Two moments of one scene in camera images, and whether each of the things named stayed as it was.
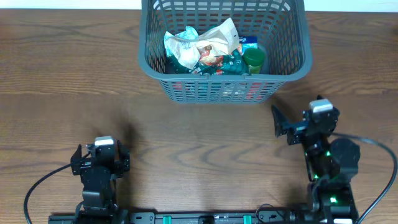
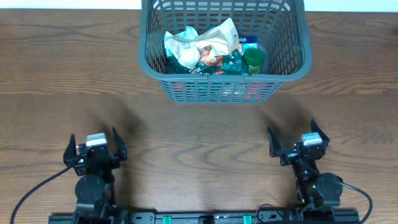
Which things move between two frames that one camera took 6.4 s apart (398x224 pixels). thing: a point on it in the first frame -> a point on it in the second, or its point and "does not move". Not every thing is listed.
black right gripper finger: [282, 124] -> [275, 148]
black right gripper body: [296, 129] -> [298, 154]
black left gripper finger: [124, 157] -> [122, 145]
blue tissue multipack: [249, 42] does not move
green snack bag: [234, 63] does not move
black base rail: [204, 217] does not move
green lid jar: [254, 58] does not move
